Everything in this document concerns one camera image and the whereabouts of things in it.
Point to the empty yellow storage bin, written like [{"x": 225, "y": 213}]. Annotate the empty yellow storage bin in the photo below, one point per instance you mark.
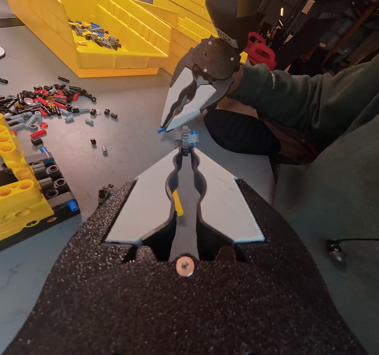
[{"x": 177, "y": 3}]

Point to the heap of mixed lego parts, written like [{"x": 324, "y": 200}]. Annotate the heap of mixed lego parts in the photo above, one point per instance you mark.
[{"x": 94, "y": 35}]

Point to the large yellow black lego model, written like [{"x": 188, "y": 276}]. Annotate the large yellow black lego model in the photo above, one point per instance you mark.
[{"x": 17, "y": 189}]

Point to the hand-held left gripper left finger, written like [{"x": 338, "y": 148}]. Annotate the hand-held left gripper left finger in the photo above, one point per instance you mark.
[{"x": 142, "y": 210}]

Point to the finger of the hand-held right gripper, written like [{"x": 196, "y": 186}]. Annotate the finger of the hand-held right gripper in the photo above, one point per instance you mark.
[
  {"x": 179, "y": 88},
  {"x": 201, "y": 100}
]

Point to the yellow grey lego claw assembly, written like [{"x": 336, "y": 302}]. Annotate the yellow grey lego claw assembly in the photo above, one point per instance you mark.
[{"x": 103, "y": 193}]

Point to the grey lego gear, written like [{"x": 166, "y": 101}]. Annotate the grey lego gear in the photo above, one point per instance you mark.
[{"x": 186, "y": 142}]

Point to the pile of small lego pieces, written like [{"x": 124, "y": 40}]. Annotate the pile of small lego pieces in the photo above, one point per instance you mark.
[{"x": 44, "y": 102}]

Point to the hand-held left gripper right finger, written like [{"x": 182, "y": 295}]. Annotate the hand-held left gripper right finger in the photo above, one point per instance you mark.
[{"x": 228, "y": 210}]

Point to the yellow bin with small parts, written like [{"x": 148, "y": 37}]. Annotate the yellow bin with small parts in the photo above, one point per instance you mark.
[{"x": 124, "y": 59}]

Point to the yellow lego beam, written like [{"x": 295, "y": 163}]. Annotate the yellow lego beam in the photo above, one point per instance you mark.
[{"x": 178, "y": 204}]

